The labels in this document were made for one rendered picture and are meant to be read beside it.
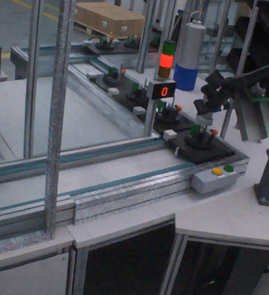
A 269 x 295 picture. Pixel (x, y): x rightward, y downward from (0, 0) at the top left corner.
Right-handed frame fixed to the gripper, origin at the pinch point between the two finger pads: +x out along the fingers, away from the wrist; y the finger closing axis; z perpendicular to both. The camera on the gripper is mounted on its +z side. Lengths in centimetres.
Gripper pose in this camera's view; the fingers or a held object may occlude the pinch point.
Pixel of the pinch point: (205, 110)
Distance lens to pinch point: 191.2
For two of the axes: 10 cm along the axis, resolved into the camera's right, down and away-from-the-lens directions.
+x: -4.5, 4.2, 7.9
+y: -8.2, 1.6, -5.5
